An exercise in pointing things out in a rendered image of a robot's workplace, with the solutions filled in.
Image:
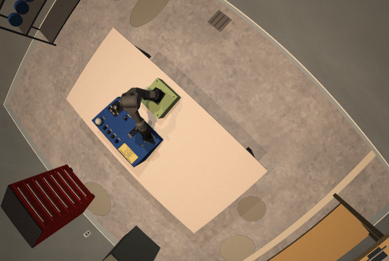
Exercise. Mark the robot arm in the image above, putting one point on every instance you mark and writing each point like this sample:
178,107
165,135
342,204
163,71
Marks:
128,103

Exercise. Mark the blue control console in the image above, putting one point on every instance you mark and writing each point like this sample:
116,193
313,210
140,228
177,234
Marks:
119,128

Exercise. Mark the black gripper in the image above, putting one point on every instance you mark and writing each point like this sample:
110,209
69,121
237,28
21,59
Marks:
150,139

